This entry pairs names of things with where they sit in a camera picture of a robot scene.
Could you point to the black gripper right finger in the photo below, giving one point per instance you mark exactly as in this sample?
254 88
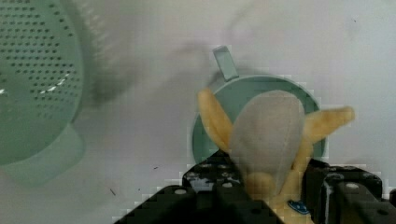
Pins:
345 195

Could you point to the green mug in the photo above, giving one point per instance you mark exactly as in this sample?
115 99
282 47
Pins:
234 87

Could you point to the yellow plush banana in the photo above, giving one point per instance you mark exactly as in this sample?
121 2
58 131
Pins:
271 143

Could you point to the green plastic colander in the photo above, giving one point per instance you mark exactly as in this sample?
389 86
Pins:
42 84

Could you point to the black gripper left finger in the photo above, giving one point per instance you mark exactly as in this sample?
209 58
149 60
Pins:
211 192

